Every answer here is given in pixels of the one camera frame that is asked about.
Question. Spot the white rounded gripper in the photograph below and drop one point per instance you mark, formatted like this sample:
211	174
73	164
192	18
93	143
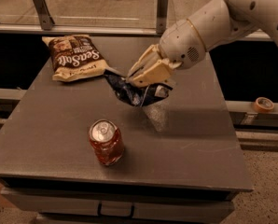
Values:
181	44

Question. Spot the blue chip bag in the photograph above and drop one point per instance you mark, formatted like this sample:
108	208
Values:
134	96

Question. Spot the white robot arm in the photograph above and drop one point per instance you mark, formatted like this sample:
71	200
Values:
221	22

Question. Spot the brown sea salt chip bag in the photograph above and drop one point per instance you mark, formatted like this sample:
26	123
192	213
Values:
74	57

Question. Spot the red coke can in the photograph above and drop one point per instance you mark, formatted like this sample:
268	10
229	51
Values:
106	140

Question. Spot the glass railing panel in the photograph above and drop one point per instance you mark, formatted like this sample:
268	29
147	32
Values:
98	13

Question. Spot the grey cabinet with drawers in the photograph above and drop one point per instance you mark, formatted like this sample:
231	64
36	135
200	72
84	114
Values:
182	161

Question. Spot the orange tape roll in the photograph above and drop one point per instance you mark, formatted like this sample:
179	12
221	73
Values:
263	105

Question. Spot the middle metal railing bracket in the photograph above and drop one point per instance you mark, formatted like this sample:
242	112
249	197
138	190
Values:
161	18

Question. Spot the metal railing bracket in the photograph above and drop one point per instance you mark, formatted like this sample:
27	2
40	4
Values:
45	19
161	18

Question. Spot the left metal railing bracket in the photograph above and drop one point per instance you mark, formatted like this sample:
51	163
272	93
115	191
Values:
45	19

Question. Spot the black drawer handle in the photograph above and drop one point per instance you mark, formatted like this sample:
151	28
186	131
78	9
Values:
115	209

